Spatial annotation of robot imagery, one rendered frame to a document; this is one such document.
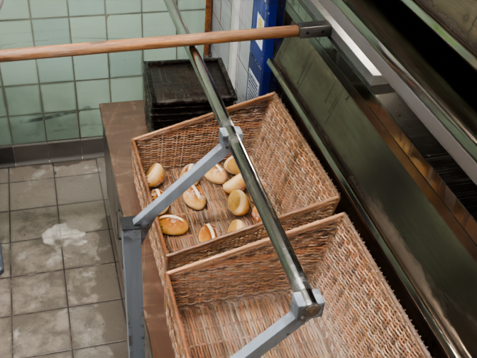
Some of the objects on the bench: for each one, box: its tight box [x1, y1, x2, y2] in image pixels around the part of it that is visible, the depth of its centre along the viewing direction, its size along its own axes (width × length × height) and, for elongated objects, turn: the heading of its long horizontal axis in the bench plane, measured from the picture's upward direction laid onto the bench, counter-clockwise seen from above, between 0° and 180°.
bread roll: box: [224, 156, 253, 175], centre depth 229 cm, size 6×10×7 cm
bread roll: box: [228, 190, 249, 216], centre depth 213 cm, size 6×10×7 cm
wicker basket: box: [131, 92, 341, 293], centre depth 204 cm, size 49×56×28 cm
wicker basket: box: [163, 212, 435, 358], centre depth 159 cm, size 49×56×28 cm
